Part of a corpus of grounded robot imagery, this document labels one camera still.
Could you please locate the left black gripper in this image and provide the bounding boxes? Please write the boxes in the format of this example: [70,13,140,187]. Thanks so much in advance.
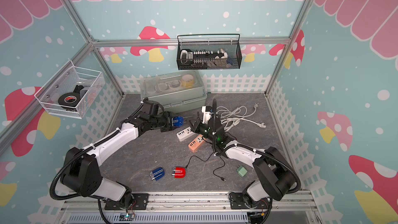
[150,111,179,132]

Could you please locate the blue shaver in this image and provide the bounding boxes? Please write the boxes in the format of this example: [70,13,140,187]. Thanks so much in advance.
[172,116,186,128]
[150,167,165,181]

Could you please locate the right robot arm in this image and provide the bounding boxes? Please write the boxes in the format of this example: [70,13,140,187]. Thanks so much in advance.
[190,100,301,208]

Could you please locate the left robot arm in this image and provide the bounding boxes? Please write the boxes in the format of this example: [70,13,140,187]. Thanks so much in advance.
[49,99,179,209]

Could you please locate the red electric shaver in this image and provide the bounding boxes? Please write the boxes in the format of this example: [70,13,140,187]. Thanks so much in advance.
[172,167,186,178]

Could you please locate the orange power strip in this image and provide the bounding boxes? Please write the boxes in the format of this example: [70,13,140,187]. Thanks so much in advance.
[188,135,206,152]

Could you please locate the white power strip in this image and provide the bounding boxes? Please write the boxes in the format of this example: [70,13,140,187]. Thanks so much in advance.
[176,127,195,142]

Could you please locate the green plastic storage box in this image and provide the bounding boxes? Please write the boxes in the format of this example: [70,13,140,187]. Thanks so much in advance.
[141,71,207,113]

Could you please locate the yellow tape roll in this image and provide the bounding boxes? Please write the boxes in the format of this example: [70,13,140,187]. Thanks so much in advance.
[181,74,195,88]

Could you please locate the green charger adapter lower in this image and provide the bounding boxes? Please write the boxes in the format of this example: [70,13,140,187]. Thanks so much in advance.
[236,166,248,177]

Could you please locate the black power strip in basket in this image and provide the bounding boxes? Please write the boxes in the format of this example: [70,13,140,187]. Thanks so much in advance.
[178,49,229,66]

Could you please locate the black tape roll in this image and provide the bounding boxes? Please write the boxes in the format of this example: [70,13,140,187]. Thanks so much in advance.
[58,92,81,111]

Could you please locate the white coiled power cable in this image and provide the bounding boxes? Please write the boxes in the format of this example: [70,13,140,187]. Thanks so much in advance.
[216,103,267,131]

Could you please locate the black cable with plug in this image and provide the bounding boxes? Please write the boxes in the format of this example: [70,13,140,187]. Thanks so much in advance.
[184,151,226,182]

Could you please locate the black wire mesh basket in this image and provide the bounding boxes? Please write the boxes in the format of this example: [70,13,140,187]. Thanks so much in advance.
[176,34,242,70]

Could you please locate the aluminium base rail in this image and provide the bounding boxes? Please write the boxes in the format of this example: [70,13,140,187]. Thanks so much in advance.
[55,191,323,224]

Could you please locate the clear acrylic wall bin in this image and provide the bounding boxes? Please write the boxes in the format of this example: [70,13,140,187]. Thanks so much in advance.
[34,61,105,119]

